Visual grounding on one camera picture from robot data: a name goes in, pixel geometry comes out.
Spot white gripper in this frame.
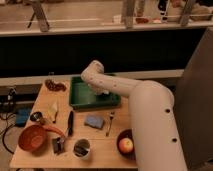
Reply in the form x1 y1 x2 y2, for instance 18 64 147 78
87 83 109 96

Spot white towel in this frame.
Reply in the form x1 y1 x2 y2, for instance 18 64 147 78
96 90 109 96

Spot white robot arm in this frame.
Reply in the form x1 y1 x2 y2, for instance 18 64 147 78
81 60 188 171

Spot purple bowl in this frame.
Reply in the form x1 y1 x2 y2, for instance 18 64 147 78
116 129 135 160

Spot orange bowl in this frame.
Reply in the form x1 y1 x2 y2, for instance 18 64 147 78
18 125 47 152

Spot green plastic tray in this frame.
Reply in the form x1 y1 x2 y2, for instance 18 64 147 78
69 77 121 110

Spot silver fork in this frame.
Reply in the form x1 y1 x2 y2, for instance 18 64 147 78
106 111 115 137

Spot blue sponge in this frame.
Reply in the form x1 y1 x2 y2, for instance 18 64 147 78
84 115 104 129

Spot yellow banana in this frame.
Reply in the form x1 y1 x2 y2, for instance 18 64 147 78
48 102 58 123

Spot red yellow apple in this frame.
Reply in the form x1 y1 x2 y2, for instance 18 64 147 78
118 138 134 154

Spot orange spoon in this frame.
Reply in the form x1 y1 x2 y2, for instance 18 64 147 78
42 125 65 136

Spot black metal clip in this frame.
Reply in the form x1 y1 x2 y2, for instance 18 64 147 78
52 137 65 154

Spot small dark can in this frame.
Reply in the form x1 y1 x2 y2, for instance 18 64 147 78
30 111 45 124

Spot blue box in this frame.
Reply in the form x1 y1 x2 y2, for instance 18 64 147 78
15 108 31 127

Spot black cables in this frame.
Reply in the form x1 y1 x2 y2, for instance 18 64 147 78
0 99 18 155

